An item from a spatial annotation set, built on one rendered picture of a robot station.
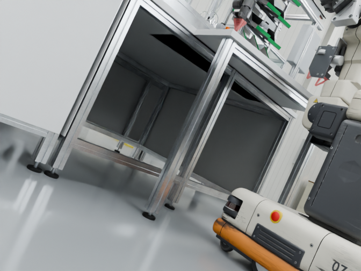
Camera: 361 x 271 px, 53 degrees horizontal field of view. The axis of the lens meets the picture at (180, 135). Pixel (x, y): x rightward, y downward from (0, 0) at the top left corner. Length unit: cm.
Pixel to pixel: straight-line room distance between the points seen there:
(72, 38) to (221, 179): 169
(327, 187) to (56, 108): 105
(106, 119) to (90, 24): 222
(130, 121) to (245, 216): 240
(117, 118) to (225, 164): 138
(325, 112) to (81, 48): 101
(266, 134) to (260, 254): 135
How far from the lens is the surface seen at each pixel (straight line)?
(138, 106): 373
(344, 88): 175
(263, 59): 170
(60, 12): 144
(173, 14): 167
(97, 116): 358
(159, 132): 336
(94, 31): 150
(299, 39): 398
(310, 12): 398
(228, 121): 288
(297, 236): 138
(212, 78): 154
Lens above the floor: 33
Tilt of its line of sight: 1 degrees up
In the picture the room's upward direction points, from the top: 25 degrees clockwise
